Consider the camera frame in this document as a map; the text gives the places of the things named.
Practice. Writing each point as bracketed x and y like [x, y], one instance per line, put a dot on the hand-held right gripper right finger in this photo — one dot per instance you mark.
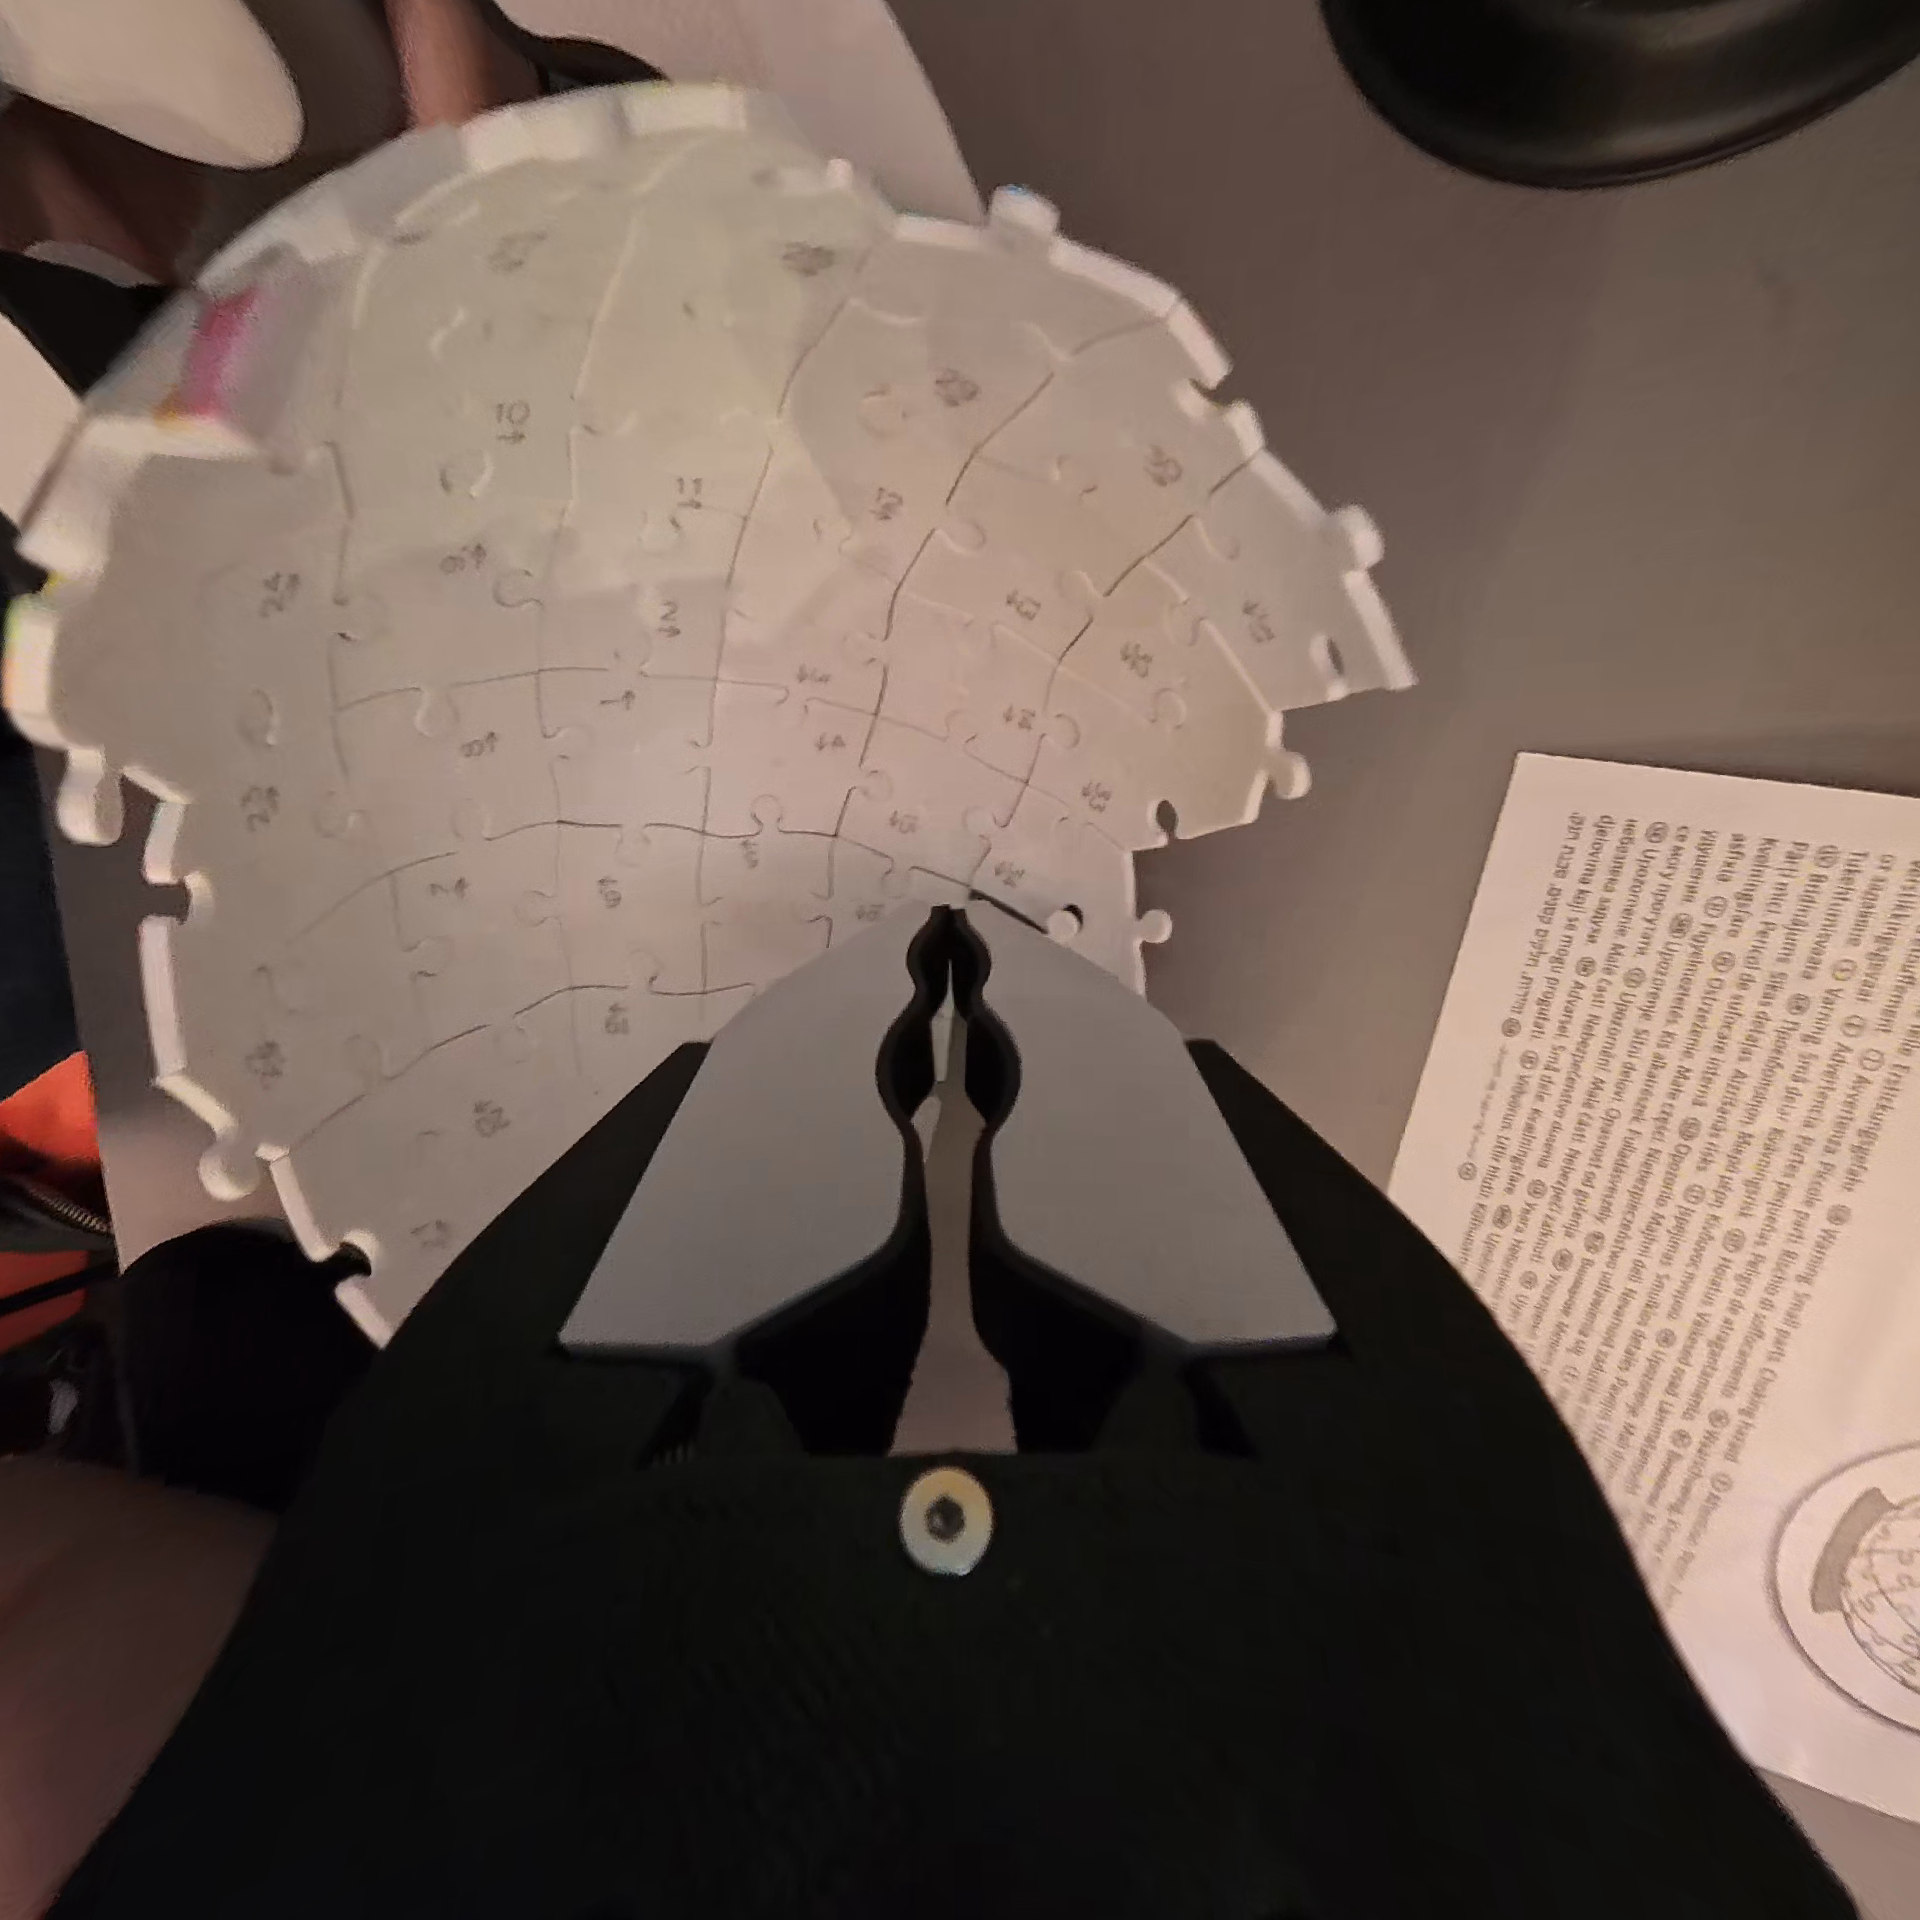
[1154, 1185]

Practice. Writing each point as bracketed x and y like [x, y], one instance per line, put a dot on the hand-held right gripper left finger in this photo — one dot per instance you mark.
[764, 1185]

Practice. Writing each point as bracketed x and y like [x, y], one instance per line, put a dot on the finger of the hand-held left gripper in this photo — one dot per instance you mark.
[45, 390]
[871, 106]

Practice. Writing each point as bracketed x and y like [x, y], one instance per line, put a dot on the partly built puzzle ball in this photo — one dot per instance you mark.
[676, 601]

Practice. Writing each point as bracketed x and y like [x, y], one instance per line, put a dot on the black round ball stand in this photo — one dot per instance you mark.
[1619, 89]

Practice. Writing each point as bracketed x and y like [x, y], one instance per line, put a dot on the person's dark clothing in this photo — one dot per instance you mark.
[29, 900]

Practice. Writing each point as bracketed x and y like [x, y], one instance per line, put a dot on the white instruction leaflet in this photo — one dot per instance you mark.
[1696, 1198]

